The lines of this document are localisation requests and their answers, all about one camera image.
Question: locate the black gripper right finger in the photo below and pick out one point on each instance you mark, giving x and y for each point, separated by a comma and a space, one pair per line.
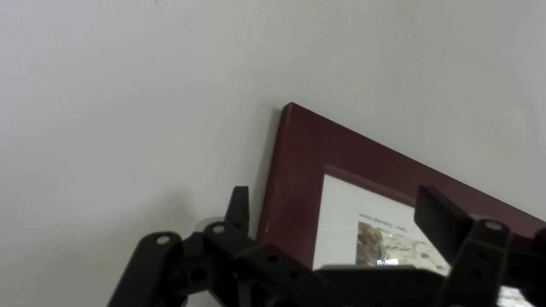
483, 254

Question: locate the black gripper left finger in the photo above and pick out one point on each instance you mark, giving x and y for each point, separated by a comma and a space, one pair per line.
222, 259

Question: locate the red framed picture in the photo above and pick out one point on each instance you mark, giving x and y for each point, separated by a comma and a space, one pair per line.
341, 204

